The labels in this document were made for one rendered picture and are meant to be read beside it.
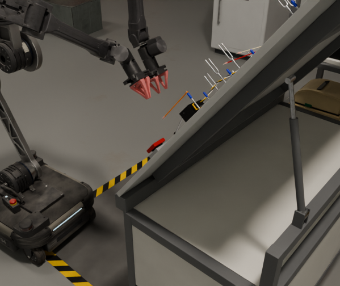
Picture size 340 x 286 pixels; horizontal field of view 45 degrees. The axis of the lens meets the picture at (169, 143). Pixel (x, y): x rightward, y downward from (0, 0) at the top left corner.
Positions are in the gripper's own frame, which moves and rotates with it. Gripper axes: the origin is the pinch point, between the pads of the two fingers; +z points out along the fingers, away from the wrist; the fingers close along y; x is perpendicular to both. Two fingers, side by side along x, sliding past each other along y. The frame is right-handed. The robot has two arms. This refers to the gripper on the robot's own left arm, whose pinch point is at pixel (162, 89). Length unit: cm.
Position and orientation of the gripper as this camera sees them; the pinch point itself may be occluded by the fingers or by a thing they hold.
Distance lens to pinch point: 181.3
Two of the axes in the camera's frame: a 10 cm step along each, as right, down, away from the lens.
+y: 5.7, -4.5, 6.9
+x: -7.2, 1.4, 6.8
